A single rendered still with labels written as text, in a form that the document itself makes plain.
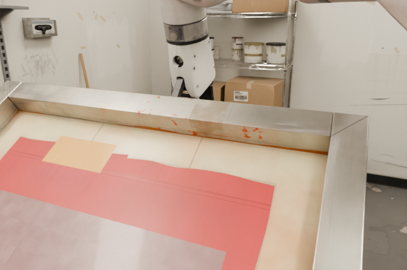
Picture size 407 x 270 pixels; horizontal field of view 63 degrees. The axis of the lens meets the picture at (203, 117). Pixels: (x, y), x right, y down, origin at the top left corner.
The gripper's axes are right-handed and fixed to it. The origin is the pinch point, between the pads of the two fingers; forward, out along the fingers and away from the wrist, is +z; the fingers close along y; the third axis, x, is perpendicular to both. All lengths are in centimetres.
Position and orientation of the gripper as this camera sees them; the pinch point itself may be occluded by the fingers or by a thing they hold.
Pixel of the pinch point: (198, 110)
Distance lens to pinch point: 66.4
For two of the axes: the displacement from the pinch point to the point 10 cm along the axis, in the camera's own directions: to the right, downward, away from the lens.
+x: -9.2, -1.1, 3.7
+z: 1.2, 8.4, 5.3
